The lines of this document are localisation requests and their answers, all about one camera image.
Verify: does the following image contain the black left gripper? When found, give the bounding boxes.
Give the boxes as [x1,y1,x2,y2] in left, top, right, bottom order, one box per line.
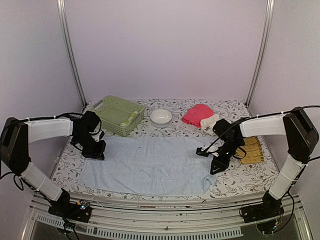
[74,132,107,160]

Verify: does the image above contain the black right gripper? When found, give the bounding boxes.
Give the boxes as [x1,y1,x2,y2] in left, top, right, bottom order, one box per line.
[210,139,243,176]

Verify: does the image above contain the green plastic basket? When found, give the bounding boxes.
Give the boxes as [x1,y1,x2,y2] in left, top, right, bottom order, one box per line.
[90,95,145,137]

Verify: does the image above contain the green crocodile pattern towel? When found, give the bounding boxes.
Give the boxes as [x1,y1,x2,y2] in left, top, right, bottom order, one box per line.
[119,111,139,127]

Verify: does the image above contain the light blue towel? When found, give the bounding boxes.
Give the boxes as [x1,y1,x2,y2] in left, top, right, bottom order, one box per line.
[78,136,217,197]

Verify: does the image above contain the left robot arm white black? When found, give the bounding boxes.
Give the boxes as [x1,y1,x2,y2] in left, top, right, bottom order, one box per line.
[0,111,107,217]

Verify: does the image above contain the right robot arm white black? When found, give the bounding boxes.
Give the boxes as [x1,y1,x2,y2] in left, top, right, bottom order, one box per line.
[204,106,320,218]

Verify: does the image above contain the yellow woven bamboo tray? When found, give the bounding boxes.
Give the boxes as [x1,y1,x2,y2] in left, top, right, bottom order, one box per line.
[235,136,264,165]

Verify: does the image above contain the cream white towel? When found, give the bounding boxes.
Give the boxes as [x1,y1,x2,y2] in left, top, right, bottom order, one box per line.
[200,114,220,135]

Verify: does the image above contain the pink towel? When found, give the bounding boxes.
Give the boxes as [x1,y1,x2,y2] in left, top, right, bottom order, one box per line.
[182,104,214,128]

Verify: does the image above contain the white ceramic bowl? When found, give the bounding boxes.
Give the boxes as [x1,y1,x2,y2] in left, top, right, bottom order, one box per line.
[150,109,172,128]

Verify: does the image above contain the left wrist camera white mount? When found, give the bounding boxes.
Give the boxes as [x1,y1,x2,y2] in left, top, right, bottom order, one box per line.
[91,130,105,141]

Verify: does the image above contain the aluminium front rail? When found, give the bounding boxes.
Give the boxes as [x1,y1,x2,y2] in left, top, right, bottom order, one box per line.
[22,193,313,240]

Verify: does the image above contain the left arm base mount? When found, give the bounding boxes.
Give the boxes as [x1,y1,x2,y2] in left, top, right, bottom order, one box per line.
[48,198,93,223]

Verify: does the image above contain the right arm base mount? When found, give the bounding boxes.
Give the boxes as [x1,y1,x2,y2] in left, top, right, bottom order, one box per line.
[239,203,285,235]

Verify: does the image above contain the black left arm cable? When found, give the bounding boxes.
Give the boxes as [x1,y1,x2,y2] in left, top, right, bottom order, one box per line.
[0,112,86,191]

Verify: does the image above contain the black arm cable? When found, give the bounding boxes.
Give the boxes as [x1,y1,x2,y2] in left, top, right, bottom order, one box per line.
[294,104,320,161]
[0,112,86,191]

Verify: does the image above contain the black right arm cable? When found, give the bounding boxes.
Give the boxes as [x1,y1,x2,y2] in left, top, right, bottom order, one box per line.
[294,104,320,161]

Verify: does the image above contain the left aluminium frame post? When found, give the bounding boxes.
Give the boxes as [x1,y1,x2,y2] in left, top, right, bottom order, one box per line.
[56,0,87,107]

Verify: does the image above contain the aluminium frame post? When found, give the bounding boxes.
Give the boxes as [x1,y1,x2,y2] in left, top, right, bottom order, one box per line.
[245,0,275,108]
[56,0,87,107]

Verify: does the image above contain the right aluminium frame post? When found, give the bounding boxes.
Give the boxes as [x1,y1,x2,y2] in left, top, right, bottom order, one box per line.
[245,0,275,108]

